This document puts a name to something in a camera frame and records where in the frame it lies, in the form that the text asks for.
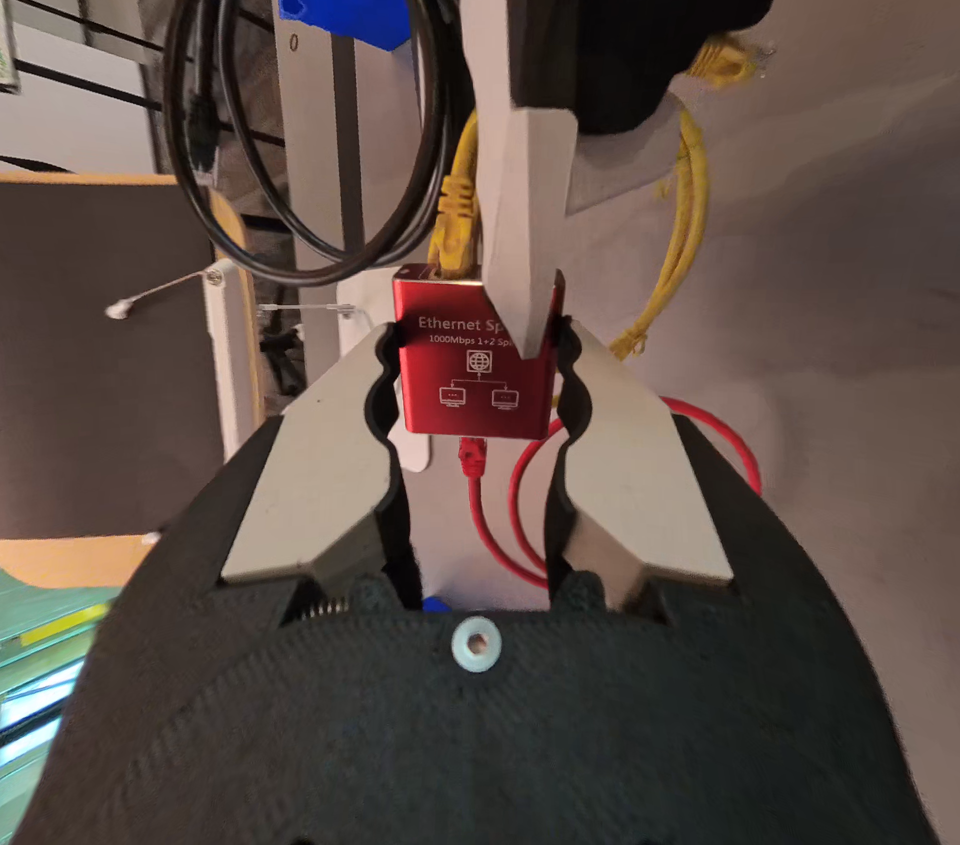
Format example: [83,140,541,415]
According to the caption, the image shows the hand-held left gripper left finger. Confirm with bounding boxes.
[219,323,423,611]

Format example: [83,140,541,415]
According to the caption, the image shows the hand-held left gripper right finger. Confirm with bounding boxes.
[544,316,736,610]

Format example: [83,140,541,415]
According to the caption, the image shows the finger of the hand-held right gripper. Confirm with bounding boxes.
[457,0,595,362]
[564,91,689,218]

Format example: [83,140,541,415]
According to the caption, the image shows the yellow ethernet cable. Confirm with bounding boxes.
[427,29,775,362]

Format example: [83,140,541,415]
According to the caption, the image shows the red ethernet cable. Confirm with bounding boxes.
[457,397,764,591]

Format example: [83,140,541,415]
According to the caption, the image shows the red ethernet splitter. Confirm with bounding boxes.
[392,263,566,441]

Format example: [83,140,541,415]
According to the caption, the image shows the black ethernet cable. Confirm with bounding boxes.
[162,0,469,289]

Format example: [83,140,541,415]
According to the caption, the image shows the black board with wooden edge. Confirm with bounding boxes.
[0,172,265,591]

